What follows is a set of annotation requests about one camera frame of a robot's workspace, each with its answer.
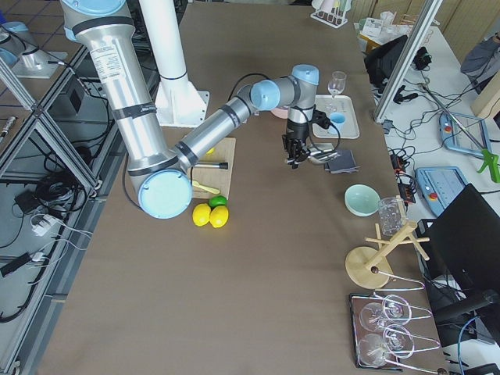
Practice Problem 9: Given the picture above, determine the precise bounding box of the grey folded cloth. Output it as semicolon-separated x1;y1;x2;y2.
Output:
324;149;359;174

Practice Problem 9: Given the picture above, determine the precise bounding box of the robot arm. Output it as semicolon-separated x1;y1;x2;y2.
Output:
62;1;320;219

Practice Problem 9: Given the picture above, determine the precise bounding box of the glass mug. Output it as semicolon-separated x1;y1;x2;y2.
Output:
378;196;407;236

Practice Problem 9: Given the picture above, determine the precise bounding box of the green lime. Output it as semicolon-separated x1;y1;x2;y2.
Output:
209;195;227;208

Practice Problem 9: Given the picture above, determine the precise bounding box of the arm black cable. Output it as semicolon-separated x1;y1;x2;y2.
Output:
228;73;343;152

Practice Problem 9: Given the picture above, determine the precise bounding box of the upper blue teach pendant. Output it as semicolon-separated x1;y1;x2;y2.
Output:
439;112;491;158

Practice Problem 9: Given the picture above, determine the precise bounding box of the steel muddler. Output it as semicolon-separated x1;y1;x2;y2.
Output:
194;162;229;170

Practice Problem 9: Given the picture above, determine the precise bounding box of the clear wine glass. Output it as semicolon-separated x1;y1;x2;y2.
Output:
327;71;347;99

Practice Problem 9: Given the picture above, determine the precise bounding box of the blue cup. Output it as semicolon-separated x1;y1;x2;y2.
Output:
327;112;346;136

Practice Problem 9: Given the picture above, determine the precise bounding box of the black bag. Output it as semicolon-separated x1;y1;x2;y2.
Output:
364;35;408;88

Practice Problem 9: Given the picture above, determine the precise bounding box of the white dish rack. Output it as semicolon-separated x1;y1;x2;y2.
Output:
310;0;352;28

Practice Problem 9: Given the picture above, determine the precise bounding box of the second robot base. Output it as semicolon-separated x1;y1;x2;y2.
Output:
1;21;67;79

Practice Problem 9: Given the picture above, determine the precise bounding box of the wooden cutting board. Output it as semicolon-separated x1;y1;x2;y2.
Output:
192;137;236;199

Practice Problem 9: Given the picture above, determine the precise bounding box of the wooden cup rack stand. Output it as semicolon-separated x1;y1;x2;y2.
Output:
345;221;430;290

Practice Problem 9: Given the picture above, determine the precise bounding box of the cream serving tray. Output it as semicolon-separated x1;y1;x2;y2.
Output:
312;95;360;139

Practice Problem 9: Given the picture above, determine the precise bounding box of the white power adapter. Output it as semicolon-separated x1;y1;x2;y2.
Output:
30;214;59;237

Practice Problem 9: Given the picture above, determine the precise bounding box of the yellow plastic knife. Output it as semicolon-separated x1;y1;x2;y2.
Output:
191;180;220;195

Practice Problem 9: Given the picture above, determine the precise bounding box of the whole lemon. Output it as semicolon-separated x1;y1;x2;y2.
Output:
209;205;229;228
191;203;212;227

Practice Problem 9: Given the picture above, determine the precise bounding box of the lower whole lemon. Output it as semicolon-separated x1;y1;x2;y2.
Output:
209;205;229;228

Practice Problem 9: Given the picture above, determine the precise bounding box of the aluminium frame rail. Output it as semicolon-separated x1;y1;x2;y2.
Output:
1;62;99;195

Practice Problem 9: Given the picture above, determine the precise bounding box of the lower blue teach pendant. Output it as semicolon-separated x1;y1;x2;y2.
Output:
415;166;468;216

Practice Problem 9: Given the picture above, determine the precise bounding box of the steel ice scoop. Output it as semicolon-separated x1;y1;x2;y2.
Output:
307;143;339;165

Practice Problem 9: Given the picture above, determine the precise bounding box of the orange black electronics box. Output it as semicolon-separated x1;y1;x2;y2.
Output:
389;151;416;205

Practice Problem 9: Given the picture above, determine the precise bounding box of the green grabber tool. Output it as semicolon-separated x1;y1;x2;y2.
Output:
420;83;499;183

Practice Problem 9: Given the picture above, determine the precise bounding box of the aluminium frame post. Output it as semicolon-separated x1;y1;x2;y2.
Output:
373;0;442;124

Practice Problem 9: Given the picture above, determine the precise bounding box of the inverted wine glass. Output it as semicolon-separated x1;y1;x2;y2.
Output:
357;323;442;369
359;295;433;333

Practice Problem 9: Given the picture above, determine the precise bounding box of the black laptop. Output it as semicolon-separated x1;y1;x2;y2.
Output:
417;184;499;291

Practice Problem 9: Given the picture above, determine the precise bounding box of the upper inverted wine glass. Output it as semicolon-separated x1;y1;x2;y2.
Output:
359;295;433;333

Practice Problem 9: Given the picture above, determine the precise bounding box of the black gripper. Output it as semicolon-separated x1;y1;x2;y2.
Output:
282;120;310;169

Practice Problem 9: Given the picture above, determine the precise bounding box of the lower inverted wine glass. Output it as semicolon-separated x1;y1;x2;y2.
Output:
357;323;442;369

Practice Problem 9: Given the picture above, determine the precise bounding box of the pink bowl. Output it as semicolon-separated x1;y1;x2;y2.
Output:
270;106;288;119

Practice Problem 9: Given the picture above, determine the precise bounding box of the upper whole lemon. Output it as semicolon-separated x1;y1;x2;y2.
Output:
191;203;212;227

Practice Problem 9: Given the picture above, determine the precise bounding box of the green bowl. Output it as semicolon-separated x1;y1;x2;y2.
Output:
344;184;380;217

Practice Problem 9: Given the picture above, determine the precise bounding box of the blue teach pendant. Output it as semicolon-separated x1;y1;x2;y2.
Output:
439;112;491;158
415;166;468;216

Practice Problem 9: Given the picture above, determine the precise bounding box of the dark glass rack tray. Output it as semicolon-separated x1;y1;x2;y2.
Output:
348;294;402;372

